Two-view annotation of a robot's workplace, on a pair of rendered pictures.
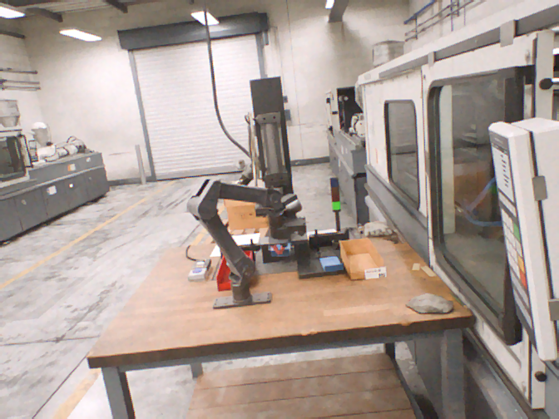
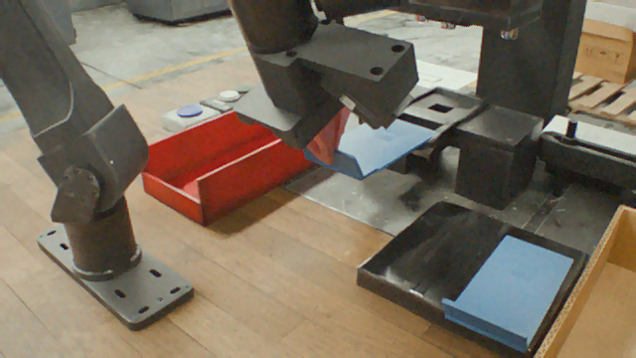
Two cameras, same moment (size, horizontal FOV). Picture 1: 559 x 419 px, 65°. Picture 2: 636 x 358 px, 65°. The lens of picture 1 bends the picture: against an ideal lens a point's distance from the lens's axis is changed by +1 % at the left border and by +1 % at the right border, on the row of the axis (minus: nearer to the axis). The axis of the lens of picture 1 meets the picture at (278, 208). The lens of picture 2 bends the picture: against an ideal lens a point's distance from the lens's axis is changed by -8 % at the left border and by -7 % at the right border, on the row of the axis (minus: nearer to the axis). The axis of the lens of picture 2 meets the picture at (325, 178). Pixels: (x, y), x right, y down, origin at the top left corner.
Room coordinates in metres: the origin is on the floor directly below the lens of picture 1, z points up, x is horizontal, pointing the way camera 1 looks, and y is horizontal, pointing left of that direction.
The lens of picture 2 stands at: (1.20, -0.26, 1.23)
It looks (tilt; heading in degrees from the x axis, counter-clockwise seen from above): 29 degrees down; 38
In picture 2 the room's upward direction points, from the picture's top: straight up
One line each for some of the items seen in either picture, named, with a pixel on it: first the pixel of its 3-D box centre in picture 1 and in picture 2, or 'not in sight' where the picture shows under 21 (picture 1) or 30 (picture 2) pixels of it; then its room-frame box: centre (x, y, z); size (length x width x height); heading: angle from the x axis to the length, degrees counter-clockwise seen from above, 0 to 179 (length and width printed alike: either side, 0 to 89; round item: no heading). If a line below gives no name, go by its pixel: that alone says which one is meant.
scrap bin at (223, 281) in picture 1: (235, 269); (247, 148); (1.63, 0.20, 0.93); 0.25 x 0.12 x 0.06; 179
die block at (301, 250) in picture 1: (285, 248); (450, 143); (1.78, -0.01, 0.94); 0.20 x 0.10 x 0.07; 89
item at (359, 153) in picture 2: (280, 247); (371, 134); (1.63, 0.01, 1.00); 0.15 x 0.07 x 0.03; 178
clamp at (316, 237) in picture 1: (326, 239); (596, 169); (1.81, -0.19, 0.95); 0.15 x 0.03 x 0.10; 89
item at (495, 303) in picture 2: (331, 261); (515, 278); (1.58, -0.18, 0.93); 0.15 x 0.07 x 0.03; 1
